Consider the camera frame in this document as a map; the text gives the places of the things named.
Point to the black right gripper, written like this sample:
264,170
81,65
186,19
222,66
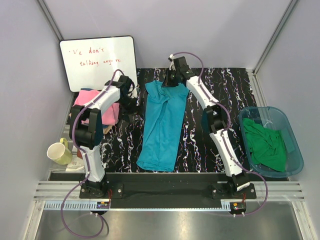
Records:
166,82

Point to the beige folded t shirt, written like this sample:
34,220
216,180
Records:
107,129

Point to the pink folded t shirt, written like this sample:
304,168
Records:
107,104

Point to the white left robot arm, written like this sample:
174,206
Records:
86,127

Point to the yellow green mug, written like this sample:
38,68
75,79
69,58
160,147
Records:
59,152

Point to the black white manual booklet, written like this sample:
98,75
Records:
76,165

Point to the teal plastic basin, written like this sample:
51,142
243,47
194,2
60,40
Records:
275,119

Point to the aluminium frame rail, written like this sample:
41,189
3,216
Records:
257,190

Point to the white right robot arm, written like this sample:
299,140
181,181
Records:
216,119

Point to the white dry erase board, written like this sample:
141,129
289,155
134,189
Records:
89,63

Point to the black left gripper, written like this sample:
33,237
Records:
131,111

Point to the teal t shirt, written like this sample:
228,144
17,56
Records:
164,115

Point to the green t shirt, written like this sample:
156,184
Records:
266,146

